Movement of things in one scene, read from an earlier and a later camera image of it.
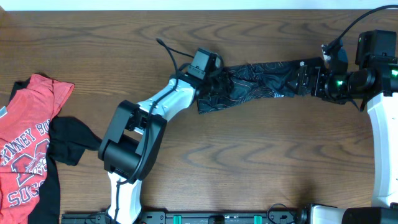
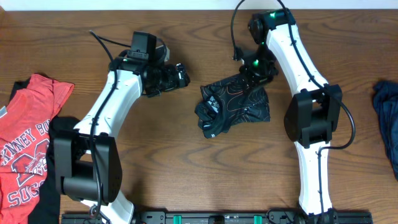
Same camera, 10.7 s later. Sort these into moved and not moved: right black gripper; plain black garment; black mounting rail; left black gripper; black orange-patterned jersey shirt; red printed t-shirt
Moved: left black gripper; right black gripper; black orange-patterned jersey shirt
Not moved: red printed t-shirt; black mounting rail; plain black garment
